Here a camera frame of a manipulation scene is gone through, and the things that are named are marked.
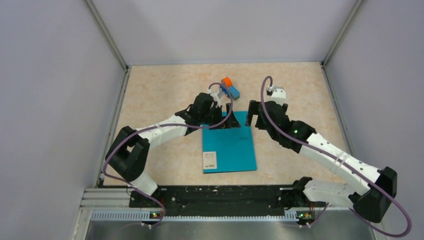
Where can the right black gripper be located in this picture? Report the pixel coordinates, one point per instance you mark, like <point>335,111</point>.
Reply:
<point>253,110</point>

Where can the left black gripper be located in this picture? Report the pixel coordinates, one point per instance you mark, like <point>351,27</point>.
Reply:
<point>232,122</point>

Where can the teal and black folder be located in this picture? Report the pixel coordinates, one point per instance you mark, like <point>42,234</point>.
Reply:
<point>229,150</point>

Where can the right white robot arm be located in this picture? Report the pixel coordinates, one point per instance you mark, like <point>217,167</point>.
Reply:
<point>367,190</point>

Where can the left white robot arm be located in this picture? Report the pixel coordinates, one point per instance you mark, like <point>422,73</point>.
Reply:
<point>129,151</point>

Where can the blue orange toy car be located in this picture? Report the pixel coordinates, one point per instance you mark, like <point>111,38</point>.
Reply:
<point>229,89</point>

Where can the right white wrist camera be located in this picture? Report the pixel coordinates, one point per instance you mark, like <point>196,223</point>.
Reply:
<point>277,94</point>

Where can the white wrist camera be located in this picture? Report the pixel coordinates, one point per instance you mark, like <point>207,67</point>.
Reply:
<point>277,94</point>
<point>217,96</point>

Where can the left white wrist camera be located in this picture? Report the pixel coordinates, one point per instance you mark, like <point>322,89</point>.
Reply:
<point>217,96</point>

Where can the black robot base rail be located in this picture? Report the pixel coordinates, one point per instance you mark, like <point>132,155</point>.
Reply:
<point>224,200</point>

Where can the white slotted cable duct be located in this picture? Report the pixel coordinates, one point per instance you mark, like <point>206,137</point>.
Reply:
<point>148,216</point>

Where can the aluminium frame profile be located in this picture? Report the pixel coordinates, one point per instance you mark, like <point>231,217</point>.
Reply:
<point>105,198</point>

